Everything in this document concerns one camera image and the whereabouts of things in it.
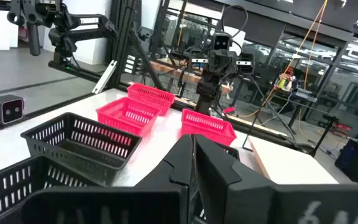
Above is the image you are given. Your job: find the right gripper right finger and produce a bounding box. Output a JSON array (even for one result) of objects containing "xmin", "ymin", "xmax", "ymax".
[{"xmin": 194, "ymin": 134, "xmax": 358, "ymax": 224}]

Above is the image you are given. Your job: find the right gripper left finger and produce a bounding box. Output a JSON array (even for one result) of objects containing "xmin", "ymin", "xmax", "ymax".
[{"xmin": 19, "ymin": 134, "xmax": 196, "ymax": 224}]

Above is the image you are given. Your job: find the black slotted plastic basket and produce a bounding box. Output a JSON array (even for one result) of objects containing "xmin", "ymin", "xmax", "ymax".
[
  {"xmin": 0, "ymin": 154, "xmax": 105, "ymax": 224},
  {"xmin": 20, "ymin": 111, "xmax": 142, "ymax": 187}
]

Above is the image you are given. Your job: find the red slotted plastic basket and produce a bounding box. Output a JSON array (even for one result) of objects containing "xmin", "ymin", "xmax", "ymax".
[
  {"xmin": 95, "ymin": 96, "xmax": 161, "ymax": 138},
  {"xmin": 126, "ymin": 82, "xmax": 176, "ymax": 116},
  {"xmin": 178, "ymin": 108, "xmax": 237, "ymax": 147}
]

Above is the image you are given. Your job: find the black floor stand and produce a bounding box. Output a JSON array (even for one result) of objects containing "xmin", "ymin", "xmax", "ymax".
[{"xmin": 309, "ymin": 113, "xmax": 338, "ymax": 156}]

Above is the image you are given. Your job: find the black computer case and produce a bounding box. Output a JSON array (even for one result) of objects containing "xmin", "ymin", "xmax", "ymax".
[{"xmin": 334, "ymin": 138, "xmax": 358, "ymax": 183}]

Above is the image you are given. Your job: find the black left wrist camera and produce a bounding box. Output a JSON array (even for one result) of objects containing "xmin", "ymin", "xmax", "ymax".
[{"xmin": 212, "ymin": 30, "xmax": 233, "ymax": 52}]

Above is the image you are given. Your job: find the black left wrist camera cable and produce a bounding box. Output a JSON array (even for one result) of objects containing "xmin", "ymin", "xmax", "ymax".
[{"xmin": 221, "ymin": 4, "xmax": 249, "ymax": 41}]

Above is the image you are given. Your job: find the orange hanging cable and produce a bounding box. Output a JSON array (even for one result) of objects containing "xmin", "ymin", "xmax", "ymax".
[{"xmin": 237, "ymin": 0, "xmax": 329, "ymax": 119}]

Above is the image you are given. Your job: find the black aluminium rig frame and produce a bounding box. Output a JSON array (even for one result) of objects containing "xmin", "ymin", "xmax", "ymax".
[{"xmin": 48, "ymin": 0, "xmax": 167, "ymax": 94}]

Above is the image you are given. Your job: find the silver metal bracket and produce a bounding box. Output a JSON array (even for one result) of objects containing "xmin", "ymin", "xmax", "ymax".
[{"xmin": 91, "ymin": 60, "xmax": 118, "ymax": 95}]

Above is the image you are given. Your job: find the small black table-level camera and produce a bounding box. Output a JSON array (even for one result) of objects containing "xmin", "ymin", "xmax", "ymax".
[{"xmin": 0, "ymin": 94, "xmax": 25, "ymax": 126}]

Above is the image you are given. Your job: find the black leader arm with handle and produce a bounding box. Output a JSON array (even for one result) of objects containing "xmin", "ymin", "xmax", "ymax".
[{"xmin": 0, "ymin": 0, "xmax": 119, "ymax": 68}]

